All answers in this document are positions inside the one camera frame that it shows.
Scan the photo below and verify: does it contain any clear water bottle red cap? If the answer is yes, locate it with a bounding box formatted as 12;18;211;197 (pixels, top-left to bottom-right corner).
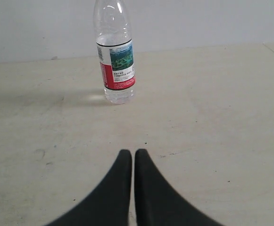
93;0;136;105

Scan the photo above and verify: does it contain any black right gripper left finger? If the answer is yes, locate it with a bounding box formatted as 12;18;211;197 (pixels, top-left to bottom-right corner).
48;150;132;226

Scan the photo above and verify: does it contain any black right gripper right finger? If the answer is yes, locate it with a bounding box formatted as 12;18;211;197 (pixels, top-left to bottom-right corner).
134;149;221;226

